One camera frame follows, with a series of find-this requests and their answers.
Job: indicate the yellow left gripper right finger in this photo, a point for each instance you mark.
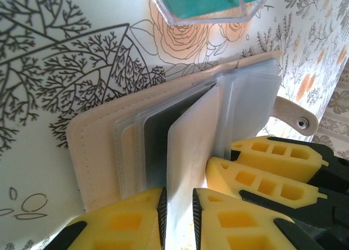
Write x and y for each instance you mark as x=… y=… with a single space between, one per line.
x=234 y=228

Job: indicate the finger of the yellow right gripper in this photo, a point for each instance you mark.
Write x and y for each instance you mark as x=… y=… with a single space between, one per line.
x=278 y=157
x=259 y=184

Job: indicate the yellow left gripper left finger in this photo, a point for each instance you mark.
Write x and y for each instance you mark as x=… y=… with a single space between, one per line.
x=122 y=225

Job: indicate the beige card holder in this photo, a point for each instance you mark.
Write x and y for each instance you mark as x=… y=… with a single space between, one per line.
x=95 y=157

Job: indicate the teal card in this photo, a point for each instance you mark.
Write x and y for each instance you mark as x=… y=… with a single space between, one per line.
x=204 y=1

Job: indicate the clear acrylic organizer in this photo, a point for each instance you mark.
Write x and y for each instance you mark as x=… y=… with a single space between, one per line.
x=191 y=21

